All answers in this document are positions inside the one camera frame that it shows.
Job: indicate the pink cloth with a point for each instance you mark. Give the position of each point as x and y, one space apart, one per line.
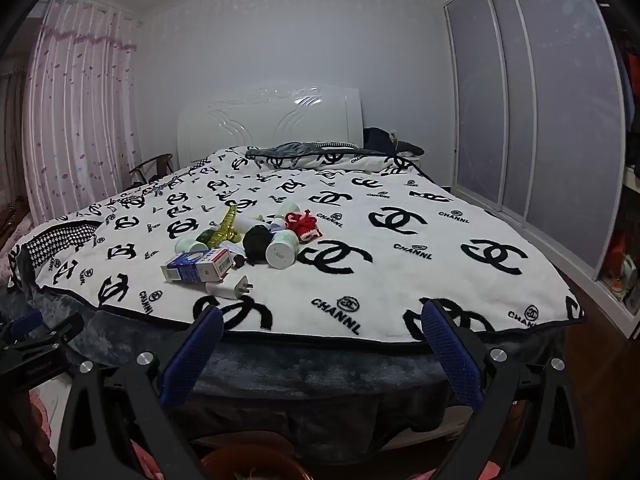
35 420

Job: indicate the blue white box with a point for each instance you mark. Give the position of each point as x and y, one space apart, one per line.
195 265

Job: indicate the dark clothes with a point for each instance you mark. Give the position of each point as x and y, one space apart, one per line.
385 141

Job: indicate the orange box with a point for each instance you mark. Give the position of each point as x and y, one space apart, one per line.
620 255

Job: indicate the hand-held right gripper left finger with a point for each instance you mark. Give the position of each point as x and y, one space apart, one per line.
195 355

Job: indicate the small white bottle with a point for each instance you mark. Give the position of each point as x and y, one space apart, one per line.
276 223

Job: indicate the yellow hair claw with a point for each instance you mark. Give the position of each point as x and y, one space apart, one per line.
229 220

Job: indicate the pink patterned curtain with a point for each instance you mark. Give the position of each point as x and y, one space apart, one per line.
80 110

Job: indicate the hanging clothes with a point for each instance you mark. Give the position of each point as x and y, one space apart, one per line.
629 90

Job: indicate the wardrobe with frosted sliding doors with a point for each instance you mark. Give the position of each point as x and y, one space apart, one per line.
540 110

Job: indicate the black yarn ball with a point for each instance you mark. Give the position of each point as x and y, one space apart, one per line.
256 242

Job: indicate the white charger plug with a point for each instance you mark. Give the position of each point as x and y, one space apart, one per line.
227 287

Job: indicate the large pale green jar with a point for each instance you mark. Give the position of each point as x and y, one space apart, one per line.
280 252

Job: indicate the white black printed blanket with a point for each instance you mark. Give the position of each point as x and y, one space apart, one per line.
400 285

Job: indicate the printed pillow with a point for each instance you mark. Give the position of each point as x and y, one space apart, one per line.
370 162

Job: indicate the green bottle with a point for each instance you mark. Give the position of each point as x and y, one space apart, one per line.
206 236

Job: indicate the grey blue cloth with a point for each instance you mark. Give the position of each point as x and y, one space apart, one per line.
295 150

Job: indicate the pale green cup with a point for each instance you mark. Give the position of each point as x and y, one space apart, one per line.
189 245

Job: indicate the dark wooden chair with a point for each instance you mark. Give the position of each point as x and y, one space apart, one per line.
150 165

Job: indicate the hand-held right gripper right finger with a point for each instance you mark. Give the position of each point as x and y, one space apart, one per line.
450 355

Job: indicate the white tube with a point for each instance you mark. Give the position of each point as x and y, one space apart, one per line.
247 221

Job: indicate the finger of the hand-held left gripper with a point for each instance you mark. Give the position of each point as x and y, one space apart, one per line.
25 321
60 332

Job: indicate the white glossy headboard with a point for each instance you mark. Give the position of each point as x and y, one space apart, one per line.
260 120

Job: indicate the red knitted item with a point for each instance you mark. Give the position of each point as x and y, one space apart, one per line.
302 227

